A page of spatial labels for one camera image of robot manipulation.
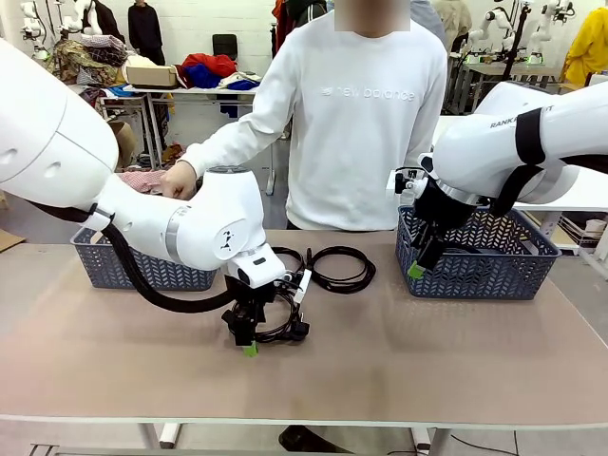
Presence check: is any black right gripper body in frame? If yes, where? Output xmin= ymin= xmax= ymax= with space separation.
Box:
xmin=410 ymin=179 xmax=476 ymax=246

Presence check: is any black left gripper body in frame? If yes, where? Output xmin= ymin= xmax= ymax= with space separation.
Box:
xmin=225 ymin=275 xmax=276 ymax=320

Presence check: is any black power cord with plugs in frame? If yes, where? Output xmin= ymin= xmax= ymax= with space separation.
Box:
xmin=221 ymin=290 xmax=311 ymax=345

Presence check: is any black braided cable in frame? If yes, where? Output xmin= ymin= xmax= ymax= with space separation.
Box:
xmin=308 ymin=245 xmax=377 ymax=292

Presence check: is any person's right forearm white sleeve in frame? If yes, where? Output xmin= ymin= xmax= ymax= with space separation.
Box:
xmin=180 ymin=113 xmax=286 ymax=180

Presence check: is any person's right hand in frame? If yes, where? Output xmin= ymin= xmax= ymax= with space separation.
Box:
xmin=159 ymin=160 xmax=199 ymax=200

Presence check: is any blue-grey perforated plastic basket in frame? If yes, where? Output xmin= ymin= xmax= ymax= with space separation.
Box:
xmin=396 ymin=204 xmax=563 ymax=300
xmin=70 ymin=226 xmax=219 ymax=292

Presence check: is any person in white sweatshirt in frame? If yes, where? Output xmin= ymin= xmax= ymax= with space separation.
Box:
xmin=256 ymin=0 xmax=450 ymax=233

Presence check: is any black shoe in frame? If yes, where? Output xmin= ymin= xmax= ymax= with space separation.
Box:
xmin=277 ymin=425 xmax=355 ymax=455

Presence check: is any white table leg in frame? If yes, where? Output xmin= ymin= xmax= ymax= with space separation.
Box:
xmin=137 ymin=421 xmax=184 ymax=450
xmin=410 ymin=426 xmax=450 ymax=453

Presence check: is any white side table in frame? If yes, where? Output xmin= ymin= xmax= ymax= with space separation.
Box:
xmin=515 ymin=165 xmax=608 ymax=214

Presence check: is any grey background robot table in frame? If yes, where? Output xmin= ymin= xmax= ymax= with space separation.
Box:
xmin=448 ymin=61 xmax=565 ymax=115

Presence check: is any red checked cloth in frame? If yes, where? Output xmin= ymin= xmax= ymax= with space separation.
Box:
xmin=116 ymin=168 xmax=166 ymax=194

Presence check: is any black tripod stand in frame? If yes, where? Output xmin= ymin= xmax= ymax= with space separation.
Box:
xmin=501 ymin=0 xmax=532 ymax=85

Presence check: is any person in beige jacket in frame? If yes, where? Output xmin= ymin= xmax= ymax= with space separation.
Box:
xmin=434 ymin=0 xmax=475 ymax=54

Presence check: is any person in grey hood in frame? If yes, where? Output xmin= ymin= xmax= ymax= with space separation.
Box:
xmin=409 ymin=0 xmax=447 ymax=48

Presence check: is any brown cardboard carton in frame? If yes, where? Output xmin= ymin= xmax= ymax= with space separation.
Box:
xmin=107 ymin=121 xmax=140 ymax=171

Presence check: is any white table with clothes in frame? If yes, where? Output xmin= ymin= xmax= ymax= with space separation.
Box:
xmin=102 ymin=84 xmax=260 ymax=143

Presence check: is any person in yellow coat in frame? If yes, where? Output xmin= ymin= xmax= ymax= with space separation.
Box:
xmin=567 ymin=7 xmax=608 ymax=86

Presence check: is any blue garment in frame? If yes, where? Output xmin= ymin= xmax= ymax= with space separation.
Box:
xmin=183 ymin=64 xmax=225 ymax=89

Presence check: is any red garment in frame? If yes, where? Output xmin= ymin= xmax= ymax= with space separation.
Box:
xmin=181 ymin=52 xmax=238 ymax=78

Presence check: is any cardboard box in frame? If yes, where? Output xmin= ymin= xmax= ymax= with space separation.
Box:
xmin=123 ymin=65 xmax=180 ymax=89

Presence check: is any black office chair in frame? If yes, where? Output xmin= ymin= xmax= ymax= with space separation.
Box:
xmin=212 ymin=33 xmax=238 ymax=61

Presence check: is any person in black clothes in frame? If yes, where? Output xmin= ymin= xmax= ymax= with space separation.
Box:
xmin=126 ymin=0 xmax=166 ymax=67

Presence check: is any pile of patterned clothes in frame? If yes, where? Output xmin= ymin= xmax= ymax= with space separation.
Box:
xmin=45 ymin=37 xmax=129 ymax=87

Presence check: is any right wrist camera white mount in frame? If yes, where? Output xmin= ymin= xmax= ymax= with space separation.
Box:
xmin=387 ymin=165 xmax=428 ymax=197

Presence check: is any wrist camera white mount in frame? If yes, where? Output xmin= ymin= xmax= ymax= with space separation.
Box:
xmin=387 ymin=165 xmax=428 ymax=197
xmin=283 ymin=267 xmax=314 ymax=306

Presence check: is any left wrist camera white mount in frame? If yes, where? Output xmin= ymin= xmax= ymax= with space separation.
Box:
xmin=283 ymin=267 xmax=314 ymax=306

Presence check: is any thin black coiled cable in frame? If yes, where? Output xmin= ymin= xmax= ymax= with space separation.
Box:
xmin=271 ymin=245 xmax=314 ymax=273

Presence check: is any black braided cable hose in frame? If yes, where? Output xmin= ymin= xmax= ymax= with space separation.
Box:
xmin=23 ymin=199 xmax=238 ymax=314

